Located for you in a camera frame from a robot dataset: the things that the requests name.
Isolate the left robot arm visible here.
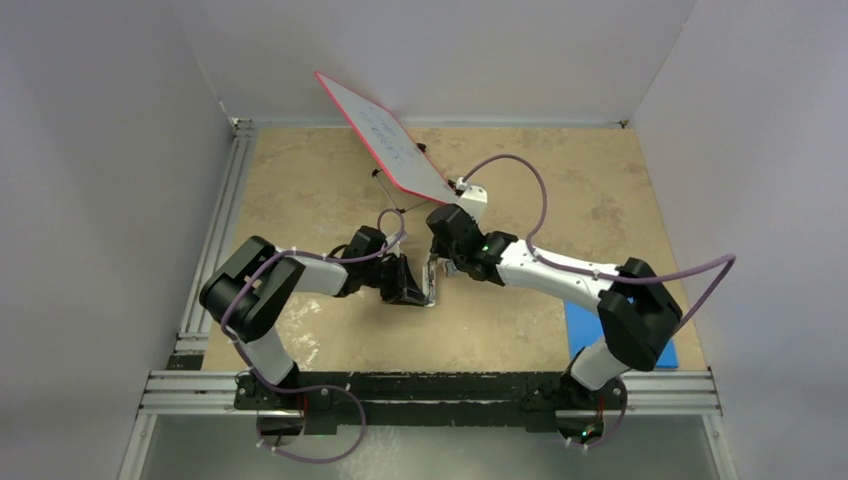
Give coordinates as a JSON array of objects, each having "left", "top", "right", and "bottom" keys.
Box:
[{"left": 199, "top": 226, "right": 430, "bottom": 409}]

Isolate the white stapler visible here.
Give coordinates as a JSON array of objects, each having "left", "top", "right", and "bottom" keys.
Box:
[{"left": 421, "top": 257, "right": 439, "bottom": 307}]

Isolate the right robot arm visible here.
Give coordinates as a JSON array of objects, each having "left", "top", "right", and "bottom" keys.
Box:
[{"left": 426, "top": 204, "right": 683, "bottom": 407}]

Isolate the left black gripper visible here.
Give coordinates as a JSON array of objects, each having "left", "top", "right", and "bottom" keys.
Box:
[{"left": 362, "top": 253, "right": 425, "bottom": 306}]

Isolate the aluminium rail frame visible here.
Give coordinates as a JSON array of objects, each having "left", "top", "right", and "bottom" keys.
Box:
[{"left": 120, "top": 121, "right": 735, "bottom": 479}]

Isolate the blue foam pad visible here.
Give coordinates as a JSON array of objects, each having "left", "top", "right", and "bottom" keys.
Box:
[{"left": 564, "top": 302, "right": 680, "bottom": 370}]

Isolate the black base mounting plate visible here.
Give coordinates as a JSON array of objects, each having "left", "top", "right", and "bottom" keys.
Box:
[{"left": 233, "top": 371, "right": 627, "bottom": 438}]

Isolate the red framed whiteboard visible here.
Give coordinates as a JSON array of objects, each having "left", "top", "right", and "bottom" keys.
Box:
[{"left": 314, "top": 71, "right": 457, "bottom": 204}]

